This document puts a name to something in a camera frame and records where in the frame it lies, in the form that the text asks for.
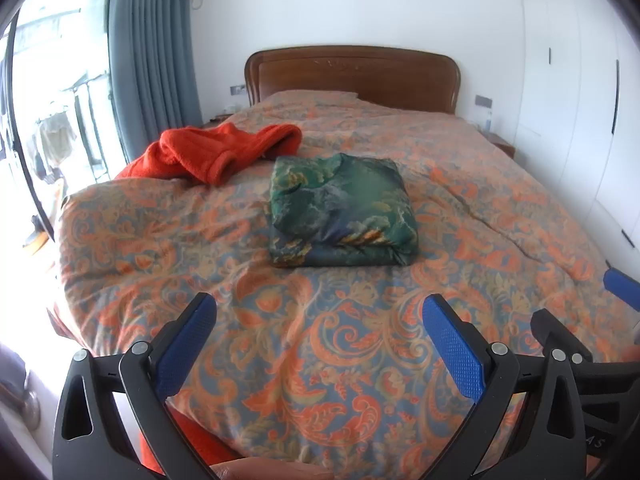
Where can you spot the clear bottle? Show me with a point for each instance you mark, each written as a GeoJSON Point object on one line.
{"type": "Point", "coordinates": [488, 121]}

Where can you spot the white wardrobe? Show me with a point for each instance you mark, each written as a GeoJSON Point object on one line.
{"type": "Point", "coordinates": [565, 110]}

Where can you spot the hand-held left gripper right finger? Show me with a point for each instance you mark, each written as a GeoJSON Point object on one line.
{"type": "Point", "coordinates": [455, 350]}

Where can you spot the wall socket beside headboard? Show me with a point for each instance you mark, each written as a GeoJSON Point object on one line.
{"type": "Point", "coordinates": [238, 90]}

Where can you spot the orange fleece garment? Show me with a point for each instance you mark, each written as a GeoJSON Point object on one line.
{"type": "Point", "coordinates": [200, 150]}

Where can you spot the grey-blue curtain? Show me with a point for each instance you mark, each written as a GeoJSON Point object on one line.
{"type": "Point", "coordinates": [150, 60]}

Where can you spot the wooden nightstand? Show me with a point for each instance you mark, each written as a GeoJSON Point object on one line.
{"type": "Point", "coordinates": [502, 145]}
{"type": "Point", "coordinates": [215, 121]}

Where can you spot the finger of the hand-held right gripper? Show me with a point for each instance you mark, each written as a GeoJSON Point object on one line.
{"type": "Point", "coordinates": [550, 329]}
{"type": "Point", "coordinates": [622, 287]}

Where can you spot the red cloth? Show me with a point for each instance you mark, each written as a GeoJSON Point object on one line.
{"type": "Point", "coordinates": [195, 440]}

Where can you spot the balcony railing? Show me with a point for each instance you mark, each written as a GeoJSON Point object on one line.
{"type": "Point", "coordinates": [90, 125]}

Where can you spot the glass balcony door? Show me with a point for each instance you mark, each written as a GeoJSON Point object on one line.
{"type": "Point", "coordinates": [30, 60]}

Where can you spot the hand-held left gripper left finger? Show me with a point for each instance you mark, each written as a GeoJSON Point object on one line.
{"type": "Point", "coordinates": [185, 345]}

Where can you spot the wooden headboard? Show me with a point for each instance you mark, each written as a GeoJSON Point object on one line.
{"type": "Point", "coordinates": [350, 75]}

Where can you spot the grey wall switch panel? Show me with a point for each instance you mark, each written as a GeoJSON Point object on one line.
{"type": "Point", "coordinates": [483, 100]}

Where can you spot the bed with paisley quilt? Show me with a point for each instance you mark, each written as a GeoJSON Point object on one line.
{"type": "Point", "coordinates": [350, 335]}

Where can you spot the green patterned garment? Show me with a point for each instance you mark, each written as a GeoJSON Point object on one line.
{"type": "Point", "coordinates": [345, 210]}

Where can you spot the hanging laundry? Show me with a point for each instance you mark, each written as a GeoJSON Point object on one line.
{"type": "Point", "coordinates": [52, 145]}

